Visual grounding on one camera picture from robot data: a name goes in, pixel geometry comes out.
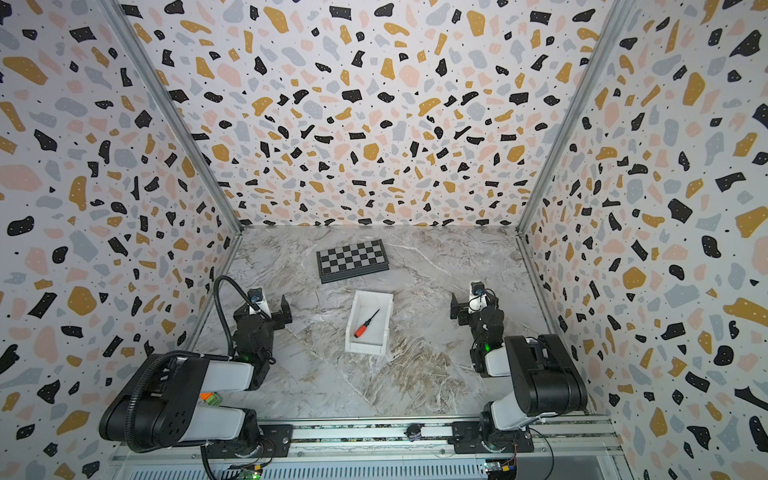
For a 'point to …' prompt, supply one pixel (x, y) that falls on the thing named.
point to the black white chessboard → (352, 260)
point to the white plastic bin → (374, 339)
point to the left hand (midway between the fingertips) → (269, 295)
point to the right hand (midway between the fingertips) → (472, 287)
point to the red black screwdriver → (360, 331)
